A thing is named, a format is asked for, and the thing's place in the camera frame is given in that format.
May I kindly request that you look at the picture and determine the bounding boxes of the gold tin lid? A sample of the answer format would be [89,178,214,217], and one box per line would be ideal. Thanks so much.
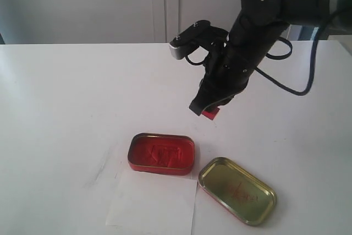
[198,157,277,226]

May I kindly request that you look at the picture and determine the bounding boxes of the black camera cable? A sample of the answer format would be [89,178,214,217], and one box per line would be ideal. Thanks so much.
[185,12,352,97]

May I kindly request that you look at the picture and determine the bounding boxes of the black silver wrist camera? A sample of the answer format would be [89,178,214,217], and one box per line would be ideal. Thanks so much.
[169,20,228,60]

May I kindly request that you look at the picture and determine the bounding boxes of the small red block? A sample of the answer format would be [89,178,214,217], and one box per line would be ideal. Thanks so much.
[202,107,220,121]

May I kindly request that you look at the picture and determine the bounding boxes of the white paper sheet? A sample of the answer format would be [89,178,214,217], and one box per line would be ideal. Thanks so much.
[106,170,197,234]

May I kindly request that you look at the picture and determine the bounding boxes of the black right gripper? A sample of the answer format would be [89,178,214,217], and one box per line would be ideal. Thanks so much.
[189,35,271,116]

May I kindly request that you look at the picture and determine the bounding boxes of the white cabinet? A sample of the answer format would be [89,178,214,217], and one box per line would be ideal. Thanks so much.
[1,0,240,44]

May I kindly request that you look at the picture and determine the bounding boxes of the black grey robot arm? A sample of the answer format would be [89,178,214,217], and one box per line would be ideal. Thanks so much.
[189,0,351,115]

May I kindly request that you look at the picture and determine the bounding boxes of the red tin box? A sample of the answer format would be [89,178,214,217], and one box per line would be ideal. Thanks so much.
[128,133,196,176]

